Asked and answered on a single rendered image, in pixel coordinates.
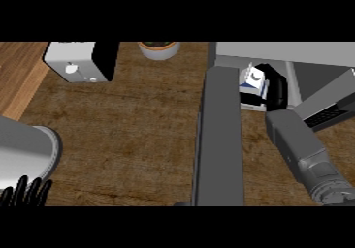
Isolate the white and blue milk carton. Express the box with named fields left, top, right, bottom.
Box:
left=238, top=62, right=271, bottom=100

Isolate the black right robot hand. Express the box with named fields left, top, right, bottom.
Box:
left=240, top=63, right=288, bottom=112

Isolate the white and black toaster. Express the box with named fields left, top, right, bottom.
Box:
left=43, top=41, right=121, bottom=84

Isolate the white plant pot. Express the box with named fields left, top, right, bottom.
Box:
left=138, top=41, right=182, bottom=62

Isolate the grey microwave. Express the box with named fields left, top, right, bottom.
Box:
left=206, top=41, right=355, bottom=133

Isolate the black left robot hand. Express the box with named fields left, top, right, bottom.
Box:
left=0, top=174, right=55, bottom=207

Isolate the dark green plant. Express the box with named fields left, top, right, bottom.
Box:
left=143, top=41, right=177, bottom=48

